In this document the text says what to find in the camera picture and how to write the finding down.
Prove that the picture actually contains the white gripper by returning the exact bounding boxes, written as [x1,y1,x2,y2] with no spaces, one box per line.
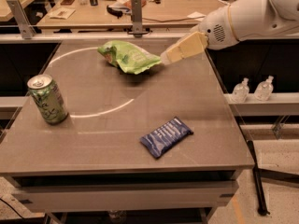
[161,6,238,65]

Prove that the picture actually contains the green rice chip bag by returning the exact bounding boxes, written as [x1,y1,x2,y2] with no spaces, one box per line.
[97,40,161,75]

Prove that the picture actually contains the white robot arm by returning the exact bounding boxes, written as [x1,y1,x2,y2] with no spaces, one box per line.
[161,0,299,64]

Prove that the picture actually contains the white paper sheet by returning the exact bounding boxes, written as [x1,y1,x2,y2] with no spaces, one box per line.
[188,11,206,20]

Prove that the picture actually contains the clear sanitizer bottle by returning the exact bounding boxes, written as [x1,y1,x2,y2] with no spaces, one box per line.
[254,76,274,101]
[231,77,249,103]

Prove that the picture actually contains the black sunglasses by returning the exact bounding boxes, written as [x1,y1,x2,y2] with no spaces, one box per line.
[107,6,123,19]

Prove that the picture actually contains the blue snack bar packet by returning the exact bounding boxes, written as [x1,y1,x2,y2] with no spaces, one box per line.
[140,117,193,159]

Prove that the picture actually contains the tan booklet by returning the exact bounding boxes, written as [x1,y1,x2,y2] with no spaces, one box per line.
[50,7,75,20]

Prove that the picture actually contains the green drink can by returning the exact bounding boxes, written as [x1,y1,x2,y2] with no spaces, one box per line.
[27,74,68,125]

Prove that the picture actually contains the black cable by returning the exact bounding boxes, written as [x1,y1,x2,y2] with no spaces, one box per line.
[142,14,204,23]

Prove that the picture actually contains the middle metal bracket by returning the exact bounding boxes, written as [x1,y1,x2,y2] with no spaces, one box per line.
[129,0,145,38]

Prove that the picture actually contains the metal bracket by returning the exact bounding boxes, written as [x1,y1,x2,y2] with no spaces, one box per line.
[129,0,145,38]
[7,0,36,39]

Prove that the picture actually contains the left metal bracket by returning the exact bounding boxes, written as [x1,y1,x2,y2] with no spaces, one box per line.
[7,0,36,39]

